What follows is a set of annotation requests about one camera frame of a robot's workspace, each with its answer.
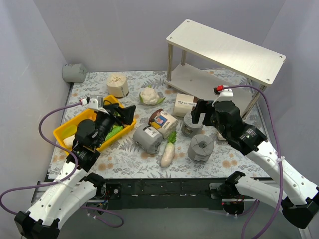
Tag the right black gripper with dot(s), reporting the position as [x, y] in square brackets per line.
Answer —
[206, 111]

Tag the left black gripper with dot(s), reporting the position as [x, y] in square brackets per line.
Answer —
[113, 112]

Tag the cream roll with label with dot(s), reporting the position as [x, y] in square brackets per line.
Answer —
[184, 104]

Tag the cream roll with cartoon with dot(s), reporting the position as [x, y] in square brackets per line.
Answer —
[163, 122]

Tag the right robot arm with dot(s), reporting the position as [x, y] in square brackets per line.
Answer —
[300, 198]

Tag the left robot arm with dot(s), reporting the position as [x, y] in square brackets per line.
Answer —
[75, 184]

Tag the white two-tier shelf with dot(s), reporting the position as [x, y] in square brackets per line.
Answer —
[249, 60]

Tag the green vegetable in tray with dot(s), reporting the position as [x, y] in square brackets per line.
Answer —
[113, 134]

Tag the yellow plastic tray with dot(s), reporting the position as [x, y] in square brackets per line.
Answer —
[72, 124]

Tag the grey roll with logo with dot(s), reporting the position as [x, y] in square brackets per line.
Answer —
[188, 128]

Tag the white cauliflower with leaves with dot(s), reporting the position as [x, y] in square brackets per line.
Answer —
[149, 96]

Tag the grey roll lying down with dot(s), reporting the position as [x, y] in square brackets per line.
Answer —
[148, 138]

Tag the grey roll front right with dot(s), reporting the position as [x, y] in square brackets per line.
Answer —
[201, 147]

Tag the white daikon radish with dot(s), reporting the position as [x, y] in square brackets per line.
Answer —
[169, 151]

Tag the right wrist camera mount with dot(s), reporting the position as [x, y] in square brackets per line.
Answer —
[223, 94]

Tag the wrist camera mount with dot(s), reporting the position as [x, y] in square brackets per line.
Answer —
[223, 94]
[94, 102]

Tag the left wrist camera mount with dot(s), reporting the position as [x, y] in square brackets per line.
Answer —
[94, 102]

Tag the grey roll by wall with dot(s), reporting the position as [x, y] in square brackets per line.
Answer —
[74, 73]

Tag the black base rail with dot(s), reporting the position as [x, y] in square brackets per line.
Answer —
[167, 193]

